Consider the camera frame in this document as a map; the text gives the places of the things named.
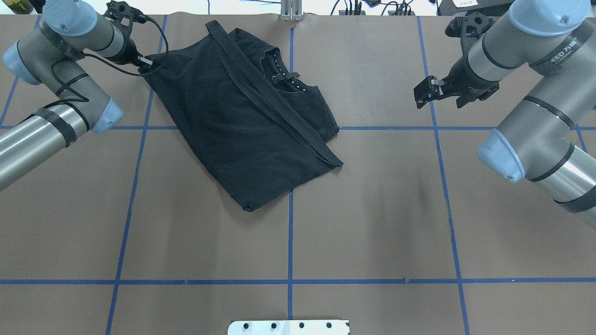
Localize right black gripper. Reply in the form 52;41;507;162
413;59;500;109

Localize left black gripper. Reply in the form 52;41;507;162
114;38;155;76

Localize black graphic t-shirt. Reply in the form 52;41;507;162
144;20;343;212

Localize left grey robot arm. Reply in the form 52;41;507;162
0;0;157;189

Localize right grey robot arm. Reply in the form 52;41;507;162
413;0;596;227

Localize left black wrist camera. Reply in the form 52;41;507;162
103;0;149;37

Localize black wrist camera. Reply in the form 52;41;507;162
103;0;149;37
445;12;495;54

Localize left black braided cable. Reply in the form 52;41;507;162
44;16;169;110

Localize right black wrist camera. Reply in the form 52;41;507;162
445;12;495;54

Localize black cables at table edge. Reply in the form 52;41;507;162
331;0;417;16

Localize aluminium profile post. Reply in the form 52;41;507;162
279;0;304;22

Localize white metal mount base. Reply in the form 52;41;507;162
227;319;351;335

